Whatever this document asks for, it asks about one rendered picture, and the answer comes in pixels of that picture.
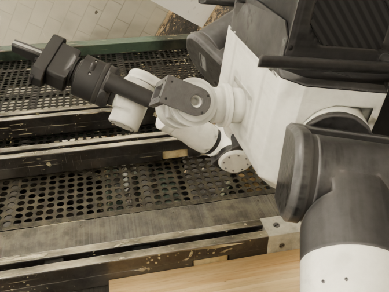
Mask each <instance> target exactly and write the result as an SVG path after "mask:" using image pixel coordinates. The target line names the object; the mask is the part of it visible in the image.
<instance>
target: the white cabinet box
mask: <svg viewBox="0 0 389 292"><path fill-rule="evenodd" d="M151 1H153V2H155V3H157V4H158V5H160V6H162V7H164V8H166V9H168V10H170V11H172V12H174V13H175V14H177V15H179V16H181V17H183V18H185V19H187V20H189V21H191V22H192V23H194V24H196V25H198V26H200V27H201V28H202V27H203V26H204V25H205V23H206V21H207V20H208V18H209V16H210V15H211V13H212V12H213V10H214V9H215V7H216V5H205V4H200V3H198V0H151Z"/></svg>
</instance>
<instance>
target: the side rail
mask: <svg viewBox="0 0 389 292"><path fill-rule="evenodd" d="M187 37H188V34H177V35H159V36H142V37H132V38H115V39H98V40H88V41H70V42H66V44H67V45H69V46H72V47H74V48H76V49H79V50H80V51H81V56H85V55H94V54H110V53H126V52H142V51H151V50H167V49H183V48H186V39H187ZM29 45H32V46H35V47H38V48H40V49H44V48H45V46H46V45H47V43H36V44H29ZM13 60H27V59H26V58H24V57H23V56H21V55H19V54H17V53H15V52H13V51H12V50H11V45H9V46H0V61H13Z"/></svg>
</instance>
